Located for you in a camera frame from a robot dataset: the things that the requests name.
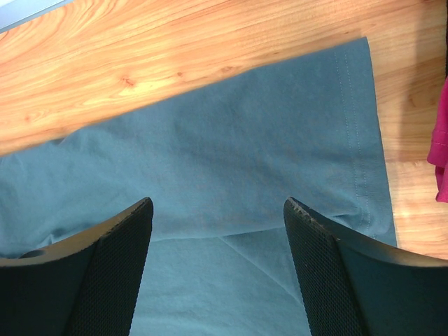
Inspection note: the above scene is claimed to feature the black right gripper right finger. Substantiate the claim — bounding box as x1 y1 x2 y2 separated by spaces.
283 198 447 335

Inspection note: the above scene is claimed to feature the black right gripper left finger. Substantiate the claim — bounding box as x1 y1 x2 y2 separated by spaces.
1 197 153 335

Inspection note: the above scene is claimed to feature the blue-grey t-shirt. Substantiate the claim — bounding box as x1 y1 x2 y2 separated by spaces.
1 38 397 335

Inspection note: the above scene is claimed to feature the folded pink t-shirt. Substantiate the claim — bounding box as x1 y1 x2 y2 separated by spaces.
427 79 448 203

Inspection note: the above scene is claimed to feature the aluminium back wall rail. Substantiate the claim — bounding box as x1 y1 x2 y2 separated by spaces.
0 0 71 33

